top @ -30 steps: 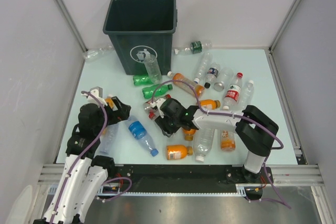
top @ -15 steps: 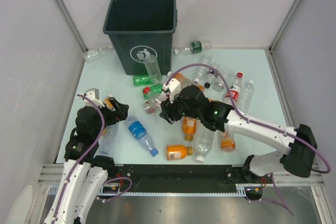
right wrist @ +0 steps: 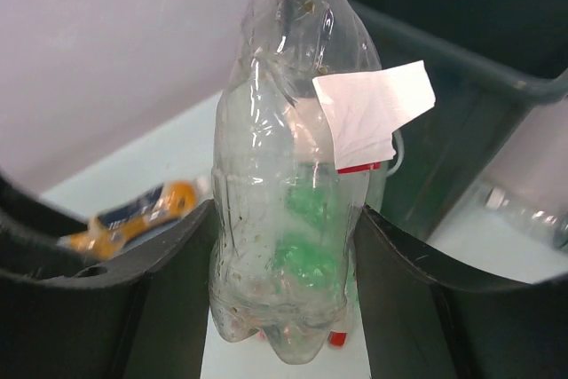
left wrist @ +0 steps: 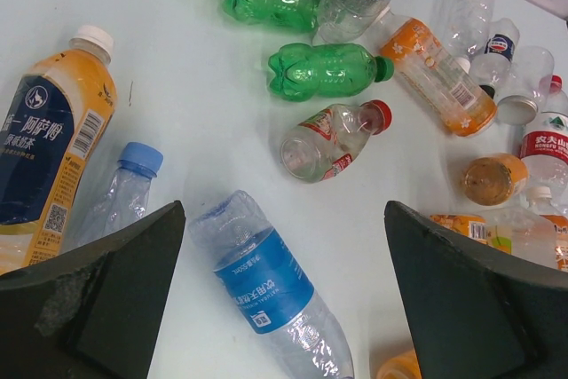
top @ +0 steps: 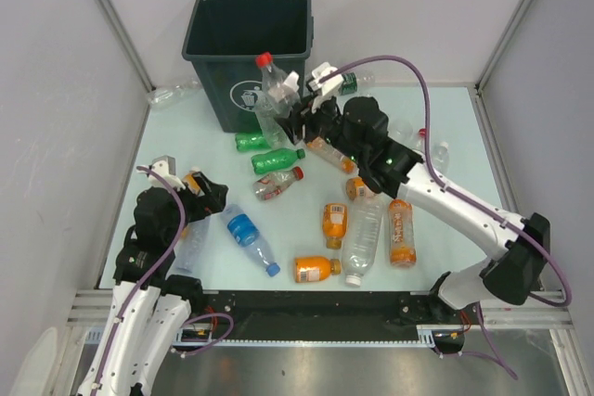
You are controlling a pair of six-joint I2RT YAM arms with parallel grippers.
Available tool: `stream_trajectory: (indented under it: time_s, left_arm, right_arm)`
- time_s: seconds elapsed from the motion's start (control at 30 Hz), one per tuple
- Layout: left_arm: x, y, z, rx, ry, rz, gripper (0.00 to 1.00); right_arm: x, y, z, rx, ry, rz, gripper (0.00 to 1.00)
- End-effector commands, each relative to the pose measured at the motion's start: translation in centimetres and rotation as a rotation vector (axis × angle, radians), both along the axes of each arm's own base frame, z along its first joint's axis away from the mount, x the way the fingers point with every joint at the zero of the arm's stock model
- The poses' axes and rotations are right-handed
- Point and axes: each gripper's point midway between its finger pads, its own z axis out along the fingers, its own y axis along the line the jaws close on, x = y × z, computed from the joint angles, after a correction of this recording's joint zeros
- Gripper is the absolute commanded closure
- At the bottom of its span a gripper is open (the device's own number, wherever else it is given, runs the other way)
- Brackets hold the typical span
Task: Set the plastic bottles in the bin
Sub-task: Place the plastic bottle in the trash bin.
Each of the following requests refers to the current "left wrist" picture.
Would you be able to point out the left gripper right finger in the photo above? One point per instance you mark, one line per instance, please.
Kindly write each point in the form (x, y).
(473, 311)

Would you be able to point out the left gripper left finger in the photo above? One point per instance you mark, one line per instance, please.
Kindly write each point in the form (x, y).
(95, 311)

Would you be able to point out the orange juice bottle front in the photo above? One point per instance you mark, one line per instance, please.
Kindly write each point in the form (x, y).
(403, 366)

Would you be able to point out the orange juice bottle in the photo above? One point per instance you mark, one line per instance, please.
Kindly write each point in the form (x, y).
(494, 179)
(403, 366)

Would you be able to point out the orange juice bottle barcode up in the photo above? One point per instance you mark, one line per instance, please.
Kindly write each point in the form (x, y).
(472, 226)

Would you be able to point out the clear bottle blue cap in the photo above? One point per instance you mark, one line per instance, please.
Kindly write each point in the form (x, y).
(124, 200)

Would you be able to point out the yellow navy milk tea bottle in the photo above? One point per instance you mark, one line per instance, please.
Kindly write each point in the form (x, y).
(58, 114)

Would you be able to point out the large clear bottle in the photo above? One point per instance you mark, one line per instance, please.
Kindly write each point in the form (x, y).
(521, 233)

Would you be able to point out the orange jasmine tea bottle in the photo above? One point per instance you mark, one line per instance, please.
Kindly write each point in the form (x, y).
(539, 200)

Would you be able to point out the blue label water bottle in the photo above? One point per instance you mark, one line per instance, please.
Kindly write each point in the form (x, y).
(271, 290)

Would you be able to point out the red label water bottle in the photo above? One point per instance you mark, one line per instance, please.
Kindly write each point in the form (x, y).
(544, 142)

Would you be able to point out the red cap crushed bottle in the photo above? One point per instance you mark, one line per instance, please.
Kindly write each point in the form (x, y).
(325, 144)

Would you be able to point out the pepsi label clear bottle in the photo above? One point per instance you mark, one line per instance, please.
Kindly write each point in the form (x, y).
(491, 66)

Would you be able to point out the clear cup silver base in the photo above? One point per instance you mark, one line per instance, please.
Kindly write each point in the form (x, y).
(526, 88)

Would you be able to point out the orange tea bottle white cap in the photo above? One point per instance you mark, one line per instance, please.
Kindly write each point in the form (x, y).
(424, 65)

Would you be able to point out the green bottle with cap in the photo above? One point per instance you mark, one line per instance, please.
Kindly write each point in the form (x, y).
(339, 70)

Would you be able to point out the clear bottle white cap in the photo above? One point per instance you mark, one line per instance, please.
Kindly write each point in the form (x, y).
(464, 27)

